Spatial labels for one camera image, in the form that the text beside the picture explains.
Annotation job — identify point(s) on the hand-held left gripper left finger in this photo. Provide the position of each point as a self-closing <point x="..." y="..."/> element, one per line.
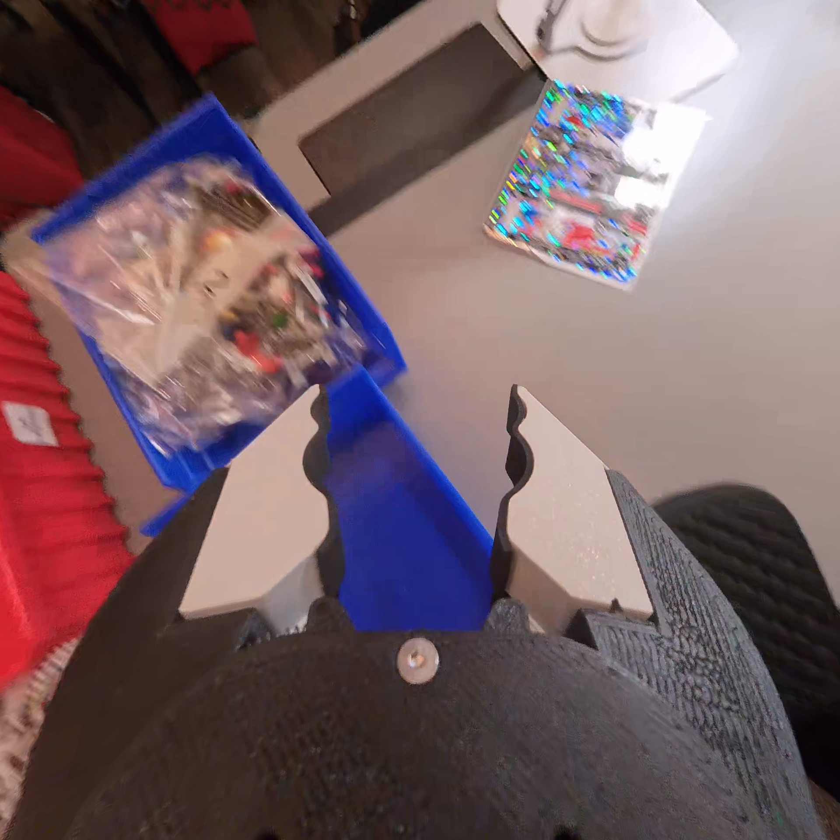
<point x="249" y="525"/>

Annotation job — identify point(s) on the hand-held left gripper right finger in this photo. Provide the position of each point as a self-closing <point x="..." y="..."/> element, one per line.
<point x="571" y="525"/>

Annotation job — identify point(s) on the blue plastic bin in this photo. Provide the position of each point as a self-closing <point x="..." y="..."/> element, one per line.
<point x="407" y="538"/>
<point x="216" y="131"/>

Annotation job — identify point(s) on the holographic sticker sheet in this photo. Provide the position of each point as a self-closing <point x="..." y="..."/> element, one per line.
<point x="590" y="190"/>

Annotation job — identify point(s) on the pile of clear lego bags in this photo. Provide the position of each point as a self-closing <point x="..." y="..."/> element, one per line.
<point x="164" y="295"/>

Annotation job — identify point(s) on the black mesh armrest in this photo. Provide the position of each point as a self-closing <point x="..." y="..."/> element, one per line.
<point x="754" y="577"/>

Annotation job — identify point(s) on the red plastic bin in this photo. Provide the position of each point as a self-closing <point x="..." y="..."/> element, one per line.
<point x="46" y="525"/>

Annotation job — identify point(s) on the white book stand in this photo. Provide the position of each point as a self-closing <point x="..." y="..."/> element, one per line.
<point x="656" y="39"/>

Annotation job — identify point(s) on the red felt bag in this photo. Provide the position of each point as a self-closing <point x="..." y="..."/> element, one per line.
<point x="203" y="33"/>

